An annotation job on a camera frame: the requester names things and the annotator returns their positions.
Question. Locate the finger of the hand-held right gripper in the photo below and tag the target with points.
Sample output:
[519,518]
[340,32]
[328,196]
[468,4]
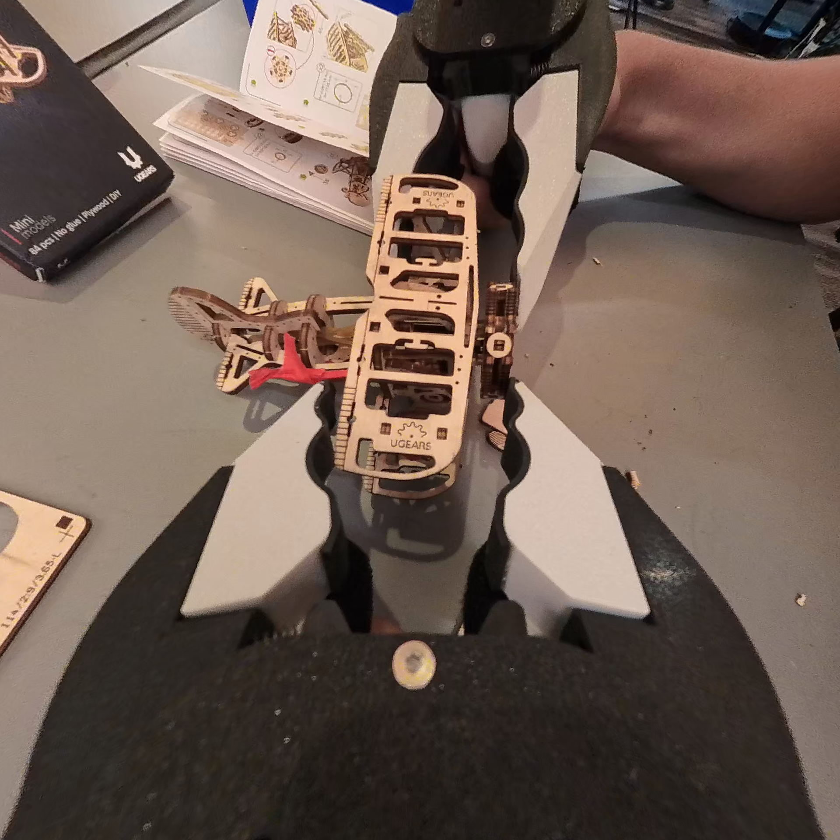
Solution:
[410,131]
[551,164]

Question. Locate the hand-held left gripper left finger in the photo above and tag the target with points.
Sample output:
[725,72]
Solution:
[262,512]

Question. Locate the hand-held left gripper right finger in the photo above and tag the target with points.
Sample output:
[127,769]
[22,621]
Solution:
[564,525]

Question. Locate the wooden model biplane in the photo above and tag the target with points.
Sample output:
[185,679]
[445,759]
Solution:
[410,436]

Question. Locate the person's right forearm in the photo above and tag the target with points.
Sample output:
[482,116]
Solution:
[722,131]

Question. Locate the grey desk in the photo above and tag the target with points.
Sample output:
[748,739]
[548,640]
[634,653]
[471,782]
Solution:
[656,361]

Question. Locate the person's right hand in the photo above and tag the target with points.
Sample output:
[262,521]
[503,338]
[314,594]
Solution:
[492,207]

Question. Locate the white instruction booklet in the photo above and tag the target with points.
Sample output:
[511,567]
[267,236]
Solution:
[308,65]

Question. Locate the blue plastic bin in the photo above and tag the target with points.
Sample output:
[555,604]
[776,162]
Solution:
[247,8]

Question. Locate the wooden parts sheet with holes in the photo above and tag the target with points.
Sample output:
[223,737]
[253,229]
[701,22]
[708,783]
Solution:
[39,558]

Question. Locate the black model kit box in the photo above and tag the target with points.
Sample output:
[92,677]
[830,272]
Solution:
[65,131]

